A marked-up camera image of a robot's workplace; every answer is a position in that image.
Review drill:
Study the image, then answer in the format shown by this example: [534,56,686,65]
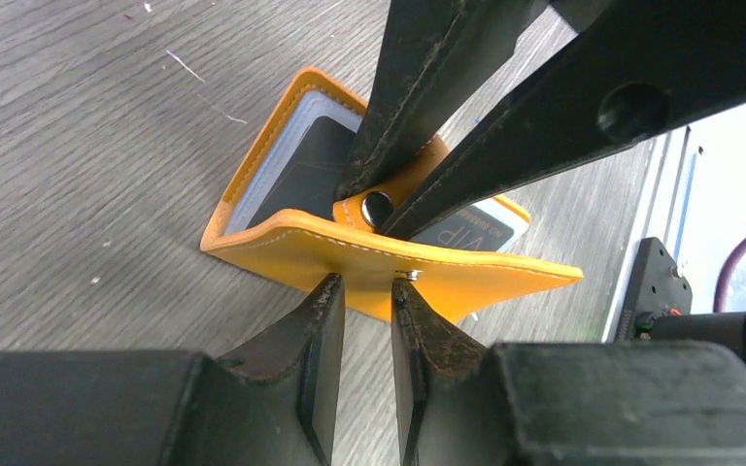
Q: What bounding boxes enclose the dark credit card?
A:
[228,116,529,251]

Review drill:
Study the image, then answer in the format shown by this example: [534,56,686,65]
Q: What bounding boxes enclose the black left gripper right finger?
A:
[391,279,746,465]

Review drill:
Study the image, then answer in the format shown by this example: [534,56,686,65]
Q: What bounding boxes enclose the orange leather card holder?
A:
[200,67,583,322]

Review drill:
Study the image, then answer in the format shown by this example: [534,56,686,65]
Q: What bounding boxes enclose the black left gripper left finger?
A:
[0,274,345,465]

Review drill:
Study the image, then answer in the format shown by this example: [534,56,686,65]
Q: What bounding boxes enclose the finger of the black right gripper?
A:
[381,1,746,240]
[335,0,548,200]

